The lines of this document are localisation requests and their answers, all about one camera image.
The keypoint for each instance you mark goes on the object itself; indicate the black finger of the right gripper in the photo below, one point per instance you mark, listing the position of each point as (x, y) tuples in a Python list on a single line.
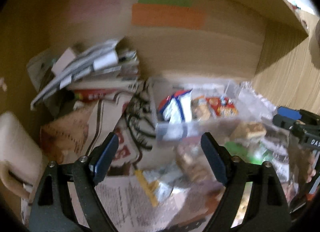
[(286, 117)]

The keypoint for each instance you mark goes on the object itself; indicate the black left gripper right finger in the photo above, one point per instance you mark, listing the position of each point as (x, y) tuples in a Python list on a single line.
[(253, 199)]

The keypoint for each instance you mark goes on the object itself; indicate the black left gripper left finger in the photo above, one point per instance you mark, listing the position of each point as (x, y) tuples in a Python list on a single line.
[(66, 199)]

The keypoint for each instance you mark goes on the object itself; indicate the blue white snack packet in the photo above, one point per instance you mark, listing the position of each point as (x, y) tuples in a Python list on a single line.
[(176, 108)]

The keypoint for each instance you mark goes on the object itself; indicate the person's right hand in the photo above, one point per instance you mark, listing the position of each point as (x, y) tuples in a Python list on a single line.
[(311, 173)]

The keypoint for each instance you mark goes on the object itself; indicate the clear plastic storage bin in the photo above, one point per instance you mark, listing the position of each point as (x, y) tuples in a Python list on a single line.
[(251, 106)]

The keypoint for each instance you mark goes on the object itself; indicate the beige cushion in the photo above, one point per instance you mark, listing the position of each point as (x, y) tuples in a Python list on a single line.
[(22, 160)]

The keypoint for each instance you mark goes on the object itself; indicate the red orange snack packet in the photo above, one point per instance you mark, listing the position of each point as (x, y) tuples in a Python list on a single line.
[(221, 106)]

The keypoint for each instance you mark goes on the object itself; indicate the newspaper print cloth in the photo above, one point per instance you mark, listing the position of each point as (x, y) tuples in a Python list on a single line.
[(150, 187)]

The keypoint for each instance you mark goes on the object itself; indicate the red book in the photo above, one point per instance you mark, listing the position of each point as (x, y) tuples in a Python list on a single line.
[(89, 95)]

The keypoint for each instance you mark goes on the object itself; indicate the orange paper note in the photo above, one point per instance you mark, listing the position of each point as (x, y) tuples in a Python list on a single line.
[(155, 15)]

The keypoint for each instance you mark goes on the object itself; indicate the stack of books and papers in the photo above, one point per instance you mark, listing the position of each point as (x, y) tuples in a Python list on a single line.
[(102, 56)]

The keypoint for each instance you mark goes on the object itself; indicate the green paper note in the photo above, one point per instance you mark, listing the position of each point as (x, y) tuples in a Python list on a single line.
[(182, 3)]

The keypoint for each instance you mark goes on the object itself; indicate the pink paper note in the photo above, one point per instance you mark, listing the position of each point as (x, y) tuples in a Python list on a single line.
[(82, 9)]

